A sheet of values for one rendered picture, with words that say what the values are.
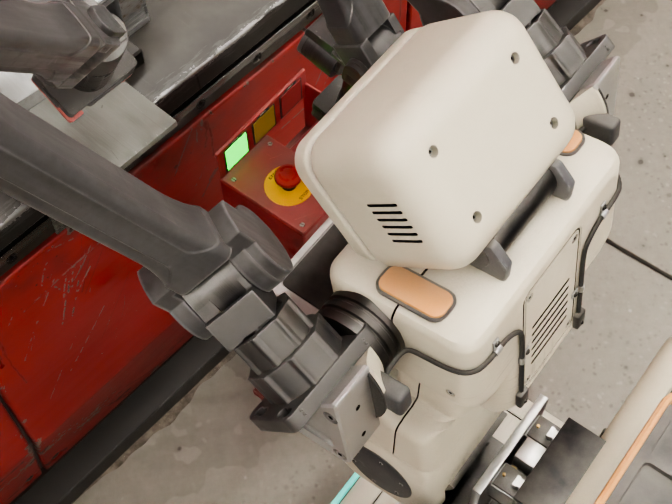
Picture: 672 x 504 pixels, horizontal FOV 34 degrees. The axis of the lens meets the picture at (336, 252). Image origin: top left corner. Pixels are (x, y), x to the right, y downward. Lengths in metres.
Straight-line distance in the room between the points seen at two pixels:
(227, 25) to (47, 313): 0.51
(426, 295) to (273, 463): 1.29
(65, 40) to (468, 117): 0.37
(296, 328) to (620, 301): 1.55
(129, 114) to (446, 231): 0.61
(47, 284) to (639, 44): 1.73
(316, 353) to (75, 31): 0.37
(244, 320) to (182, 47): 0.76
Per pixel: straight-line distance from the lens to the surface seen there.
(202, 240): 0.92
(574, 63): 1.19
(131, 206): 0.85
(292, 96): 1.67
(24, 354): 1.77
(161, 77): 1.63
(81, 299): 1.78
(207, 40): 1.67
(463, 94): 0.94
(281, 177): 1.58
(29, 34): 0.96
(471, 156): 0.94
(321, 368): 0.97
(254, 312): 0.97
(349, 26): 1.36
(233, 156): 1.61
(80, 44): 1.06
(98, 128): 1.43
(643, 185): 2.64
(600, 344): 2.40
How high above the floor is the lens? 2.10
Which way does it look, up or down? 59 degrees down
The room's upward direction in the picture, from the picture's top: 2 degrees counter-clockwise
